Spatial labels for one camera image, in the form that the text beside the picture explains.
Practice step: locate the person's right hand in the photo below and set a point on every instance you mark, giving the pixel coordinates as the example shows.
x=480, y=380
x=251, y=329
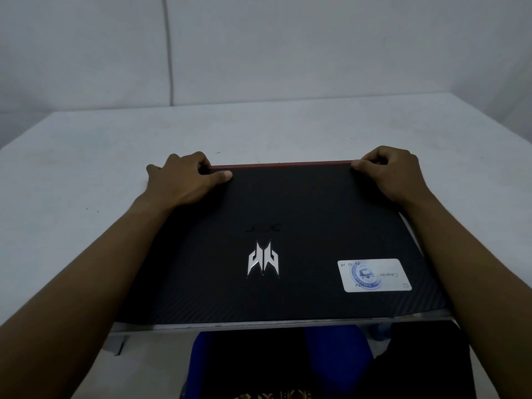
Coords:
x=395, y=178

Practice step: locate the person's left hand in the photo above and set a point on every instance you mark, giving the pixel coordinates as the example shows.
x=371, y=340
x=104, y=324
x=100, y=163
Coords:
x=178, y=182

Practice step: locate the person's left thumb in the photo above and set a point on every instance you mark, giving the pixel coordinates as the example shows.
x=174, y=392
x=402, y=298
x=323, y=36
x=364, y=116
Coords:
x=218, y=176

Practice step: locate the person's right thumb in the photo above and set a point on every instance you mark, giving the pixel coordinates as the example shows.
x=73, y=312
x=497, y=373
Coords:
x=365, y=165

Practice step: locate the black carbon-pattern laptop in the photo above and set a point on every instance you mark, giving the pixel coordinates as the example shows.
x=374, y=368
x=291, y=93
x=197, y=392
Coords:
x=257, y=211

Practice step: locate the person's right forearm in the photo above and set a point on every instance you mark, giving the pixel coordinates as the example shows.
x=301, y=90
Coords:
x=478, y=278

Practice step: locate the person's left forearm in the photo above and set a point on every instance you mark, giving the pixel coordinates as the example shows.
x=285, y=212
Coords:
x=83, y=286

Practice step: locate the white rectangular sticker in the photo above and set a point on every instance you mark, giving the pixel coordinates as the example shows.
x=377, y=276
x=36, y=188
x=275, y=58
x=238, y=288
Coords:
x=374, y=276

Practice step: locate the person's black printed shirt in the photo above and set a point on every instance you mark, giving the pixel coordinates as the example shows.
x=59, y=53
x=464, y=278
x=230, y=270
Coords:
x=257, y=365

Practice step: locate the thin grey wall conduit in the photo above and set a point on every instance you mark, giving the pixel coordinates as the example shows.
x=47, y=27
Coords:
x=168, y=49

